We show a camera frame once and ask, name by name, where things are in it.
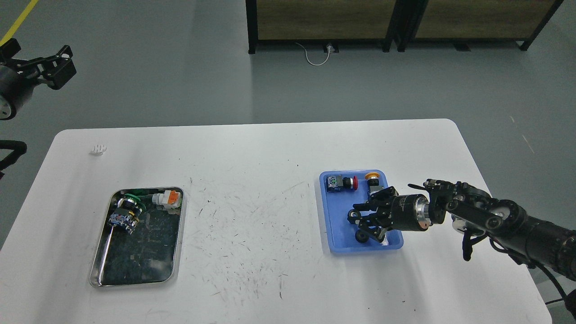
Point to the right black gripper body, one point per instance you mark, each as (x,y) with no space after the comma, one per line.
(410,213)

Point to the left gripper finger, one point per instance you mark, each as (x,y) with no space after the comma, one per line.
(8,49)
(54,71)

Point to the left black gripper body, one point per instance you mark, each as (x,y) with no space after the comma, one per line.
(15,91)

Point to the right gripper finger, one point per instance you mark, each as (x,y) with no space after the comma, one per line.
(380,199)
(375,225)

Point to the black gear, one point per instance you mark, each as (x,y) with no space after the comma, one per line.
(354,217)
(361,237)

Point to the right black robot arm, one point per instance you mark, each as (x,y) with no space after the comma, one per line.
(525,239)

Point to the blue plastic tray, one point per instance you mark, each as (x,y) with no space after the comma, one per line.
(340,233)

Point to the silver metal tray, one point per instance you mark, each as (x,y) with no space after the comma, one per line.
(150,255)

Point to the small white plastic piece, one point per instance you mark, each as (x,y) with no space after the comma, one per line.
(98,150)

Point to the left wooden cabinet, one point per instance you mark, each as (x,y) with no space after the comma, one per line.
(325,22)

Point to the wooden cabinet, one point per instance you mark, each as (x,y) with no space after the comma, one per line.
(465,22)
(325,22)

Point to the right wooden cabinet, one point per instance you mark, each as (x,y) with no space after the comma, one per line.
(465,22)

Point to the yellow push button switch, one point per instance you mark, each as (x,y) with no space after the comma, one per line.
(374,183)

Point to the red push button switch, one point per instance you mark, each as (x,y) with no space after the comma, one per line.
(339,183)

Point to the green push button switch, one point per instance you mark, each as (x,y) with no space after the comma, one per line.
(126,213)

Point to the orange white switch module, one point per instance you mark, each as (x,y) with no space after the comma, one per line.
(169,201)

